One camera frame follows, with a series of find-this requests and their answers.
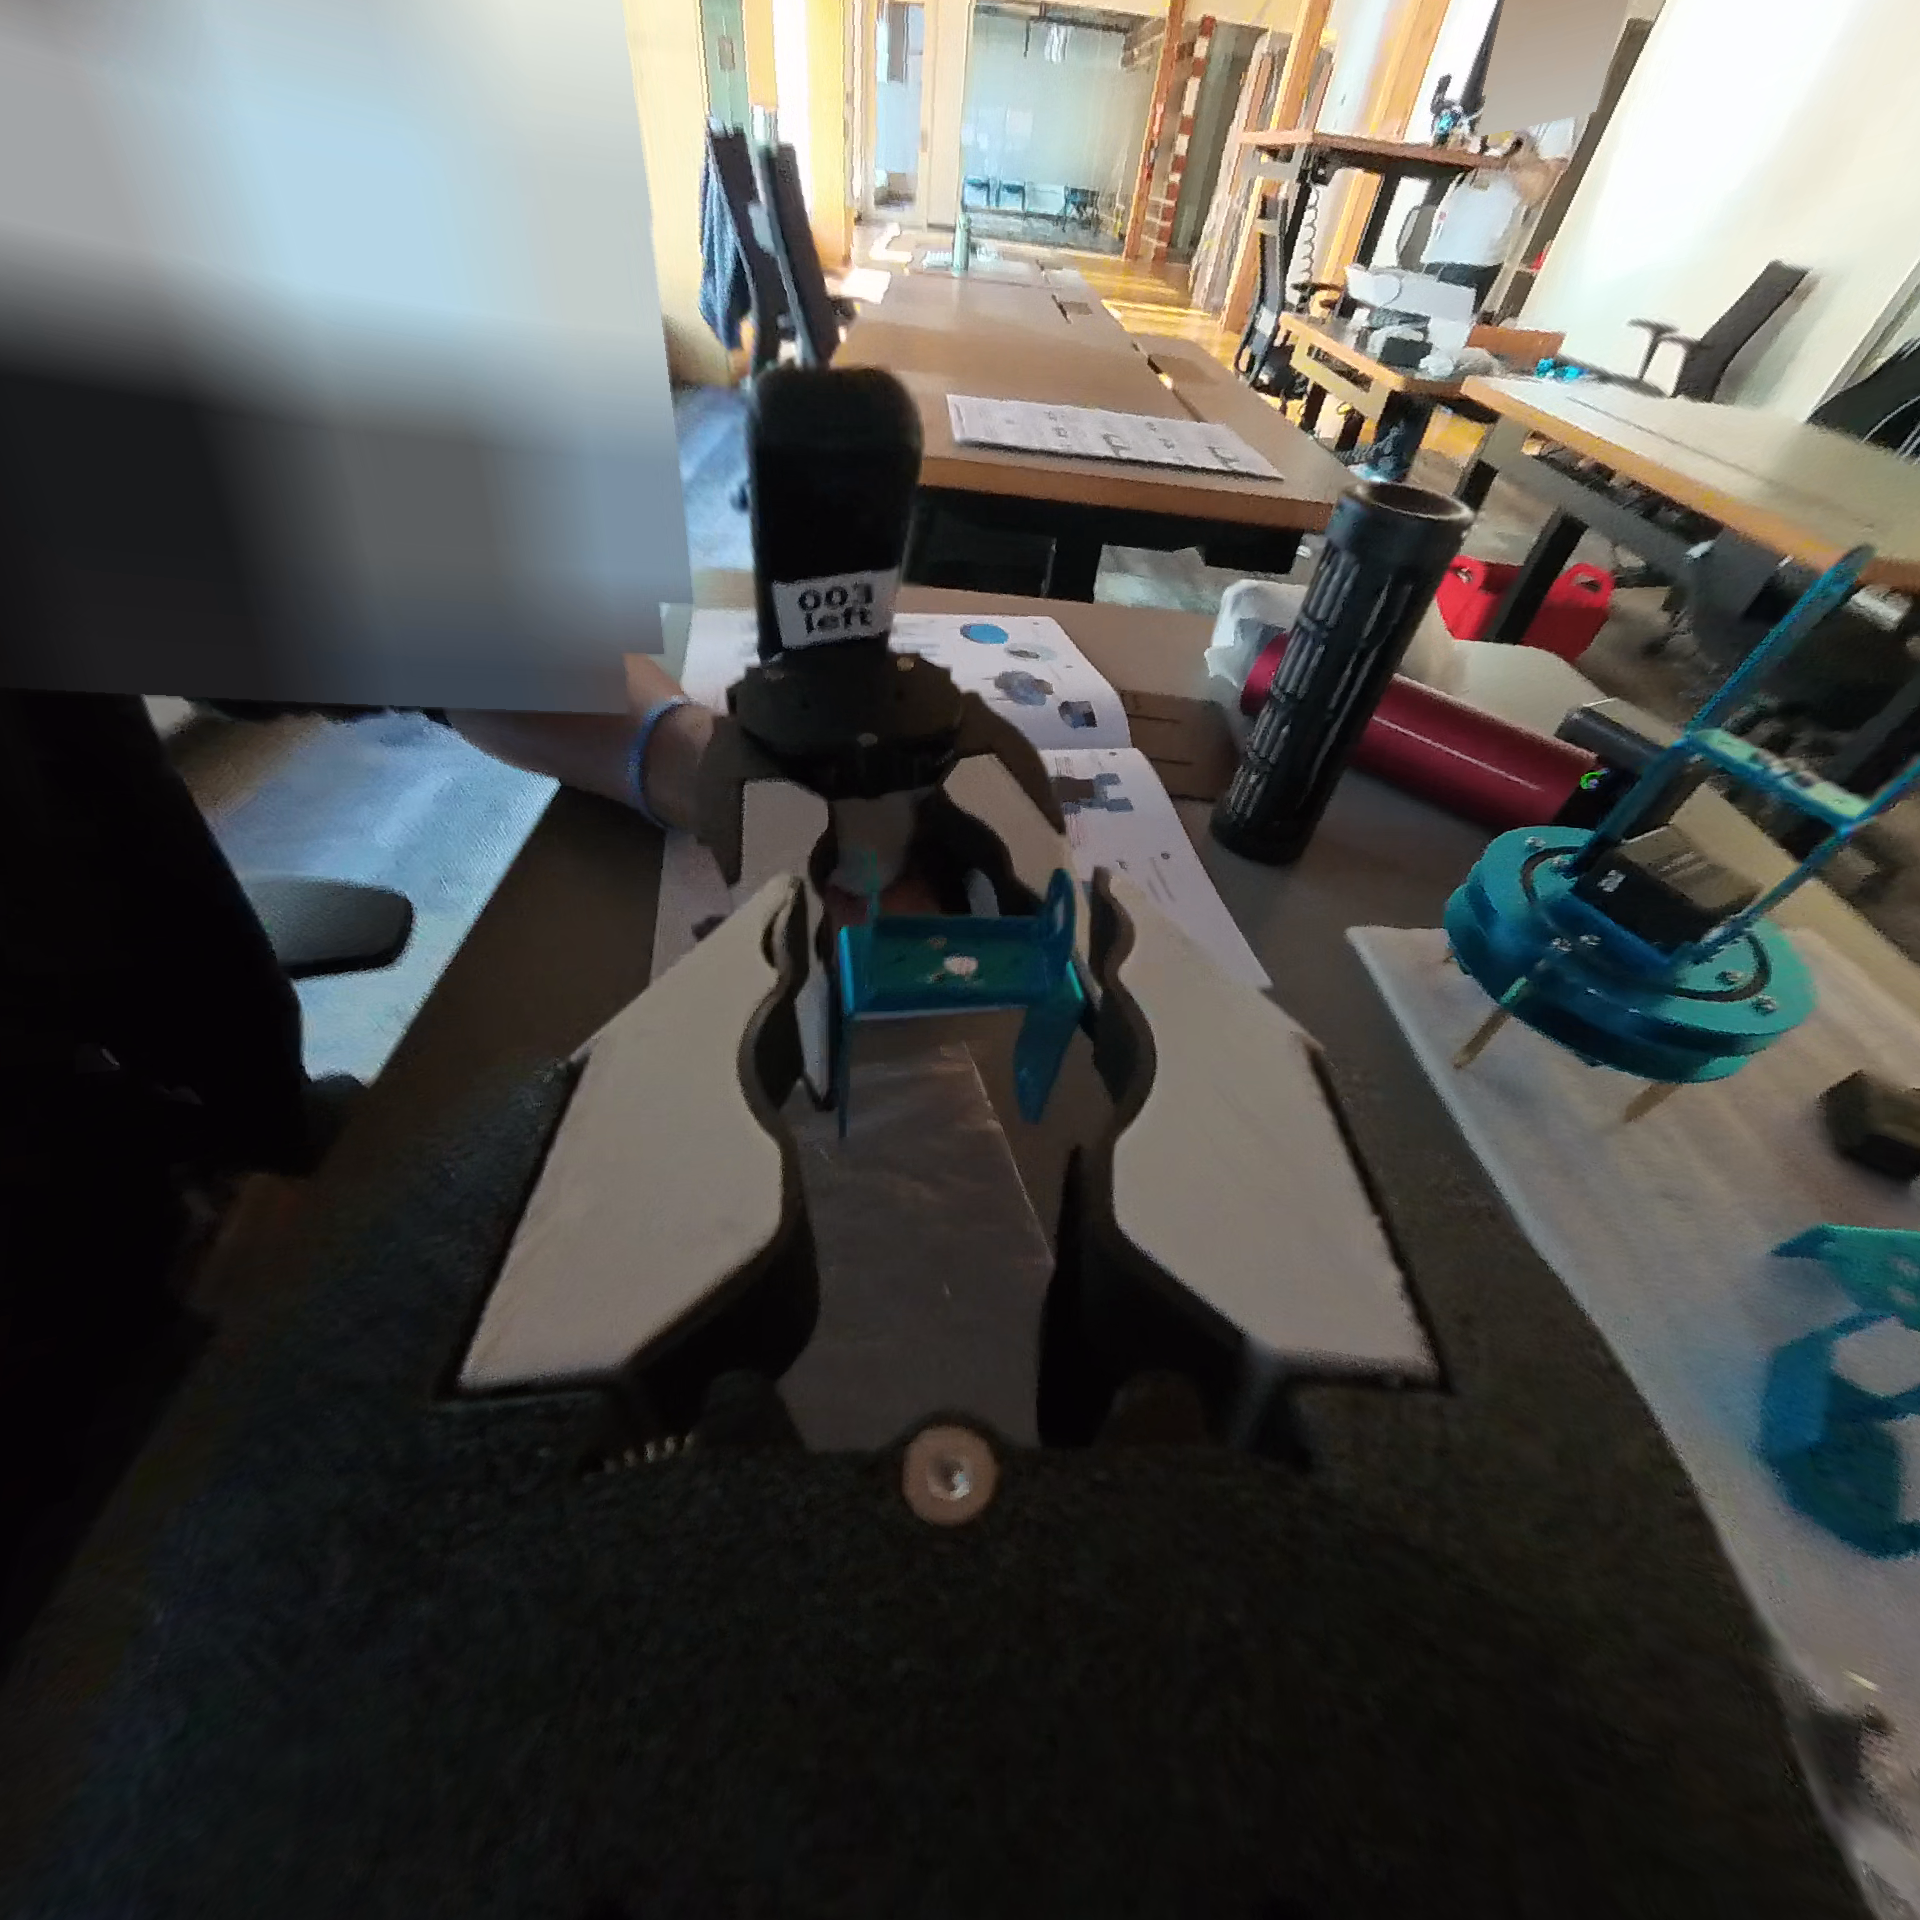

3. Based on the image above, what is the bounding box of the black office chair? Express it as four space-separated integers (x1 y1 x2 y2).
1626 258 1812 404

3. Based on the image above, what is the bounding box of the white printed sheet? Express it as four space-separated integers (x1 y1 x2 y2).
943 394 1287 485

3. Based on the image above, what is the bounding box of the short-legged blue U bracket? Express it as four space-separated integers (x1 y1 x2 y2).
829 915 1093 1146

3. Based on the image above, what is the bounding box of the white instruction manual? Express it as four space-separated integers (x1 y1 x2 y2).
655 604 1277 994

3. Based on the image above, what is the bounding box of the black monitor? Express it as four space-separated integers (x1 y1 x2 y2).
746 138 845 376

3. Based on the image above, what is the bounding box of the grey chair armrest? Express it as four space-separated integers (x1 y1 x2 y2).
238 873 416 981

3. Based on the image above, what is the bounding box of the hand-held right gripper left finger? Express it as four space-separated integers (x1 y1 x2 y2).
455 873 824 1395

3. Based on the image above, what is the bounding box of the wooden standing desk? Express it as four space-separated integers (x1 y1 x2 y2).
1231 129 1576 339

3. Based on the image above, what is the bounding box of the small dark block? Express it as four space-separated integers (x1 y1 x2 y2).
1820 1071 1920 1183

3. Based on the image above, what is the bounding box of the white plastic bag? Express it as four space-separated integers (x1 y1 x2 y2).
1205 575 1502 706

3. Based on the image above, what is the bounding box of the teal perforated bracket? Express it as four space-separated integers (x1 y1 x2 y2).
1774 1223 1920 1315

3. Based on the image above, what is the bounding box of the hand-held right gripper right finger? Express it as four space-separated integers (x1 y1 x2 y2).
1049 873 1454 1389

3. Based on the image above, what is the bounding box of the white foam sheet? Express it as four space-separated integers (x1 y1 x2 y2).
1346 922 1920 1920

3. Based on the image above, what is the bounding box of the black slotted tube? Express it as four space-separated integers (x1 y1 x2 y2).
1209 481 1480 873

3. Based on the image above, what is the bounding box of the blue jacket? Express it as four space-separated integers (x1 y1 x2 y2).
694 135 762 359

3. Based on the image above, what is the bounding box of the long wooden table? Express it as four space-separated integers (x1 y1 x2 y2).
829 258 1360 605

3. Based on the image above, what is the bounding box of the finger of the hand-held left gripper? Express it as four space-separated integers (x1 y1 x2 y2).
742 780 829 912
936 747 1109 922

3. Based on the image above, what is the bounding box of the red electric screwdriver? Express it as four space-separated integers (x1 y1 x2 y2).
1238 631 1604 837

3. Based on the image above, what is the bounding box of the blue wristband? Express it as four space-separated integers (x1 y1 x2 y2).
624 692 693 833

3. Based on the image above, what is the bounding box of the person's left forearm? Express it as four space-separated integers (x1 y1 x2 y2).
448 696 730 837

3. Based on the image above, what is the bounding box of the blue flat plate bracket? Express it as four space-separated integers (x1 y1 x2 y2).
1757 1317 1920 1559

